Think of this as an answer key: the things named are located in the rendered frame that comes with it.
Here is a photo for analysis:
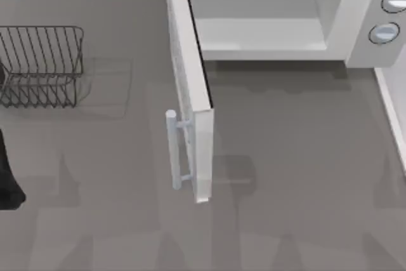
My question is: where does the white microwave door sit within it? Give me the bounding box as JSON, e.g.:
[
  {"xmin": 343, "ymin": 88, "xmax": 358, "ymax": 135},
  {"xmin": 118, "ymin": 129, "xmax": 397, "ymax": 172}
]
[{"xmin": 165, "ymin": 0, "xmax": 215, "ymax": 204}]

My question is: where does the pale microwave oven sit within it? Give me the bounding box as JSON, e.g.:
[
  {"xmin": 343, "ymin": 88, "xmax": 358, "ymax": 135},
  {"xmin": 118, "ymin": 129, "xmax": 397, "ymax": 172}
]
[{"xmin": 181, "ymin": 0, "xmax": 406, "ymax": 69}]

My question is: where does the grey microwave knob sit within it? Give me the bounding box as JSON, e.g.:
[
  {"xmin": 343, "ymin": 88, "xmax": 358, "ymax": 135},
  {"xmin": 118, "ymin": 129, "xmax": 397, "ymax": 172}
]
[
  {"xmin": 380, "ymin": 0, "xmax": 406, "ymax": 14},
  {"xmin": 368, "ymin": 22, "xmax": 401, "ymax": 44}
]

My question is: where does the pale grey door handle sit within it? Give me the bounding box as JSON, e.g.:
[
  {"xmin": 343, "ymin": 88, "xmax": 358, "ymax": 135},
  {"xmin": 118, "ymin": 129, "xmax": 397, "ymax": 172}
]
[{"xmin": 165, "ymin": 109, "xmax": 193, "ymax": 191}]

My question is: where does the dark wire basket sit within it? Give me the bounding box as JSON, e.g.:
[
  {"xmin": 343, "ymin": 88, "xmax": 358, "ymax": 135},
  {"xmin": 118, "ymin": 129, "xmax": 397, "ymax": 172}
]
[{"xmin": 0, "ymin": 25, "xmax": 85, "ymax": 109}]

